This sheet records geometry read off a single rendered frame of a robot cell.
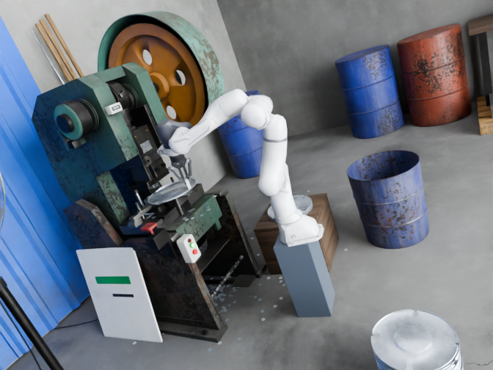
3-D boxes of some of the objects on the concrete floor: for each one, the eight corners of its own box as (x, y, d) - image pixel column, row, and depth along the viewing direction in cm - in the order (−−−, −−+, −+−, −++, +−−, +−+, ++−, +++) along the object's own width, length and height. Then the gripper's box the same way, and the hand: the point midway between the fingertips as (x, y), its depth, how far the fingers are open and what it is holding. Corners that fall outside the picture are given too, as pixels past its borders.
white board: (161, 342, 217) (132, 246, 207) (104, 336, 242) (75, 250, 232) (162, 341, 218) (133, 245, 208) (105, 335, 243) (77, 249, 233)
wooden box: (339, 236, 255) (326, 192, 243) (330, 271, 224) (315, 223, 212) (285, 241, 273) (271, 200, 262) (270, 274, 242) (252, 230, 230)
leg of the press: (267, 267, 251) (220, 144, 221) (260, 278, 242) (210, 153, 212) (169, 264, 301) (120, 164, 271) (161, 274, 293) (109, 171, 262)
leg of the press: (228, 327, 210) (165, 186, 180) (218, 343, 201) (150, 198, 171) (123, 312, 260) (59, 200, 230) (111, 324, 252) (43, 210, 221)
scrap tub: (434, 213, 243) (422, 145, 227) (430, 251, 211) (416, 175, 195) (370, 216, 266) (354, 155, 250) (356, 251, 234) (338, 183, 218)
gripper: (164, 161, 185) (180, 196, 199) (188, 150, 187) (202, 186, 202) (161, 154, 190) (176, 189, 205) (185, 144, 193) (198, 179, 208)
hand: (187, 183), depth 201 cm, fingers closed
